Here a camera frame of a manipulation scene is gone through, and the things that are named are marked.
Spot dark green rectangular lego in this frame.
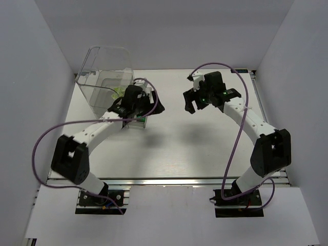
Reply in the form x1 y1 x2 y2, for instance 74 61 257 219
136 117 147 128

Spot clear plastic containers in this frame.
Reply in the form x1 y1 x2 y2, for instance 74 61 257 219
75 46 154 130

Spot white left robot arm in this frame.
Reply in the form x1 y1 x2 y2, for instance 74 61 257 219
51 85 165 197

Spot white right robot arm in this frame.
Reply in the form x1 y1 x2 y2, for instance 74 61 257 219
183 71 292 201

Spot blue table label sticker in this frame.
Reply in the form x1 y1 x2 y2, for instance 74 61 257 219
231 69 249 73

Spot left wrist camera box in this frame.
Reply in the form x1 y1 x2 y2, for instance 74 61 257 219
133 79 152 94

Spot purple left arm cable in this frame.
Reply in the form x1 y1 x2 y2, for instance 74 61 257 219
31 78 159 215

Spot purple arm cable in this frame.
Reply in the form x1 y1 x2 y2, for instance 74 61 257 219
31 78 159 215
191 61 276 212

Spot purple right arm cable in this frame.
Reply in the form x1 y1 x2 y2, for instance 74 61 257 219
191 61 276 212

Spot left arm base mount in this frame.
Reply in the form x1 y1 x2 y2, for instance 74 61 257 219
75 189 130 215

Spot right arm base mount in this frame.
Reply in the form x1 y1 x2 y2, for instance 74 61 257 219
209 189 264 218

